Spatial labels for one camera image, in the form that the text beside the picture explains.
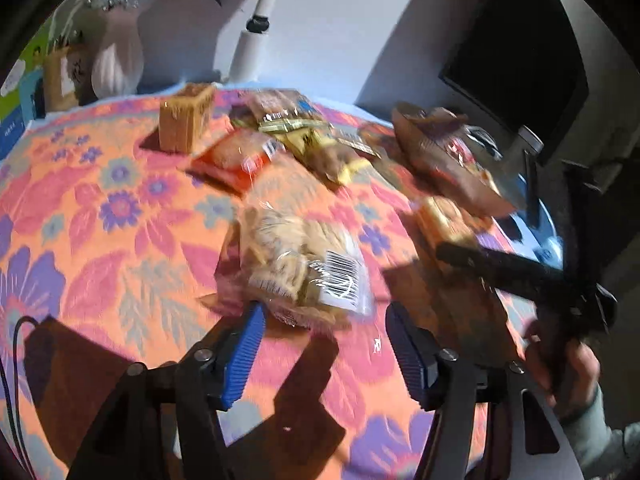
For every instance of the small orange snack packet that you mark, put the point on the small orange snack packet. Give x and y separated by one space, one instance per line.
442 217

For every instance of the white ribbed vase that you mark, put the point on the white ribbed vase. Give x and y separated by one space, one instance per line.
117 55

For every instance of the large clear sachima packet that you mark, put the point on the large clear sachima packet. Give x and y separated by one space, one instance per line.
295 180

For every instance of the cartoon print snack packet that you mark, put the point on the cartoon print snack packet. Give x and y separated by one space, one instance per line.
280 105

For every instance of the red clear snack packet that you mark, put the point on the red clear snack packet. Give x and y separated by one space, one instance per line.
457 147

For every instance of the black monitor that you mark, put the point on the black monitor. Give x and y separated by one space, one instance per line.
520 60

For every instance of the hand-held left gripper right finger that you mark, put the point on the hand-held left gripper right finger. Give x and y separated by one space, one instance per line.
407 355

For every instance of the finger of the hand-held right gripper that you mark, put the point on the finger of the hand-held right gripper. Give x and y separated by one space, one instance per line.
500 270

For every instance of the clear barcode pastry packet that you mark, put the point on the clear barcode pastry packet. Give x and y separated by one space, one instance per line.
280 255

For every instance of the brown square snack packet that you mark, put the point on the brown square snack packet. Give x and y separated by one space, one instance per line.
182 120

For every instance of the brown ribbed bowl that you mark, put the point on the brown ribbed bowl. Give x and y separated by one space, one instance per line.
425 170

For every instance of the person's right forearm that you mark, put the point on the person's right forearm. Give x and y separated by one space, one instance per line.
600 440

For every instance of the person's right hand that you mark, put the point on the person's right hand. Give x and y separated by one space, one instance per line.
575 375

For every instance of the white lamp post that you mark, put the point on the white lamp post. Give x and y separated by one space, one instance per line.
250 50

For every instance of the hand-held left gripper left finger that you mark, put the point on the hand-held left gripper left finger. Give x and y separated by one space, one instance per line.
245 350

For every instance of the green book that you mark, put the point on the green book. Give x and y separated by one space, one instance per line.
15 95

